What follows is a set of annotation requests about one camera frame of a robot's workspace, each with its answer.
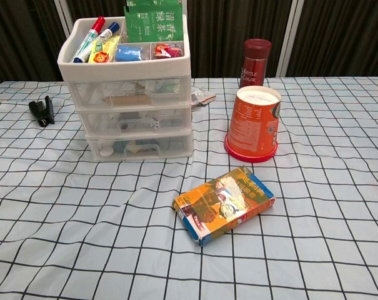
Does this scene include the black binder clip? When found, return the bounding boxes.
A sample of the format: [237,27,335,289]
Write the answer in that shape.
[28,96,56,128]

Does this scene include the orange printed carton box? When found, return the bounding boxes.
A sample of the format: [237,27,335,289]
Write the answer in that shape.
[171,165,276,248]

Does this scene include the clear drawer with dice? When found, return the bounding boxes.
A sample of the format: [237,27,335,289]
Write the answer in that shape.
[79,107,191,136]

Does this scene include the blue cap whiteboard marker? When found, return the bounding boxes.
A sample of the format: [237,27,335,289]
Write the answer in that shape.
[94,21,120,44]

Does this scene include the white drawer organizer box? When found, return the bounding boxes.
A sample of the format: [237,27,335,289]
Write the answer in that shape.
[56,14,194,163]

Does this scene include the white black checked tablecloth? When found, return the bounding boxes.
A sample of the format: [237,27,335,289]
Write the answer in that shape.
[0,76,378,300]

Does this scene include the clear plastic drawer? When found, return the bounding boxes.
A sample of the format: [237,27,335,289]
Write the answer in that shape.
[87,134,192,162]

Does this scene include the blue candy packet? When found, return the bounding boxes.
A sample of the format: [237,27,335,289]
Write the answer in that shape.
[116,43,145,62]

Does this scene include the dark folding screen white frame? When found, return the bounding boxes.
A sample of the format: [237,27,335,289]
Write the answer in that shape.
[0,0,378,90]

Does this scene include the small green white packet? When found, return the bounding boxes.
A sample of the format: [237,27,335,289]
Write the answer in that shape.
[157,83,181,94]

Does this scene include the dark red thermos bottle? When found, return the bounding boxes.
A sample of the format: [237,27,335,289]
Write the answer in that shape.
[238,39,272,89]

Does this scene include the crumpled newspaper wrapper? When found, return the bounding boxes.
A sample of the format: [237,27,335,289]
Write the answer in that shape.
[191,86,217,108]

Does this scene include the yellow cartoon sticker pack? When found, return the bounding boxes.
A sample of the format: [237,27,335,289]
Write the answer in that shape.
[87,39,117,64]

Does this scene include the red cap whiteboard marker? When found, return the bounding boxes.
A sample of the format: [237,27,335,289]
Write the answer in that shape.
[71,16,106,63]

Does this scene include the red candy packet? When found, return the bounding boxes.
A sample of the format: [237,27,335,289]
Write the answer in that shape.
[152,42,185,59]

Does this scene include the orange paper cup red lid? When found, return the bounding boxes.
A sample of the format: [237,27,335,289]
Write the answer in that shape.
[224,86,282,163]

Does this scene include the green tea packet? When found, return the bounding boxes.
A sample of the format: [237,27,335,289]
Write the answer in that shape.
[123,4,185,44]
[125,0,183,10]

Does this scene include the brown wooden roll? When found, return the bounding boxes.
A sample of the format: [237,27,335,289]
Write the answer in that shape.
[102,95,152,106]

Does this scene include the clear drawer with wooden roll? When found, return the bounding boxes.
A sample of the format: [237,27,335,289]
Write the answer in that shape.
[70,77,189,109]

